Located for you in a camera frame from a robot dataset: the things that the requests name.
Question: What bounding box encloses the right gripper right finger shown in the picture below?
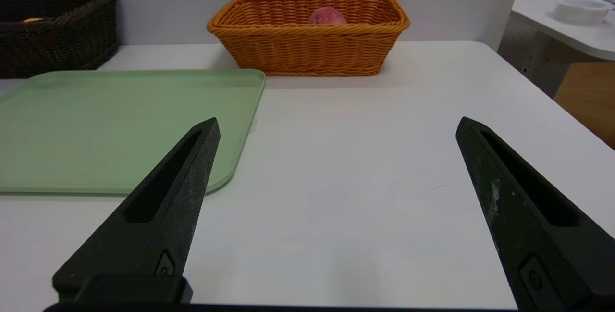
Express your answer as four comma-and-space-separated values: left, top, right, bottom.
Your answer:
455, 116, 615, 312

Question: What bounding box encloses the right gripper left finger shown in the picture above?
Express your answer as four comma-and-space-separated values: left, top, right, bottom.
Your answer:
52, 117, 221, 303

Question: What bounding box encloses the pink peach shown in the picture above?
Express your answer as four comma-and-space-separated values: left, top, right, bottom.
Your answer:
308, 7, 347, 25

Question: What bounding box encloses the dark brown wicker basket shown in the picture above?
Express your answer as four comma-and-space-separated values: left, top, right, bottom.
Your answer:
0, 0, 119, 79

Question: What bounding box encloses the orange wicker basket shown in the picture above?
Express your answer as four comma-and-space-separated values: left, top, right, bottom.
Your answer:
207, 0, 411, 77

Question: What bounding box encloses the green plastic tray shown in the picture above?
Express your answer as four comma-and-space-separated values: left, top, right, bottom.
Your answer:
0, 69, 266, 195

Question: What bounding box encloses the white side table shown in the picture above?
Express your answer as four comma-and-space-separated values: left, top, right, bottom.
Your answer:
497, 0, 615, 99

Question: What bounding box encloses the white plate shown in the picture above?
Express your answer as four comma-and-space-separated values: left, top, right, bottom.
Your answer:
550, 0, 614, 25

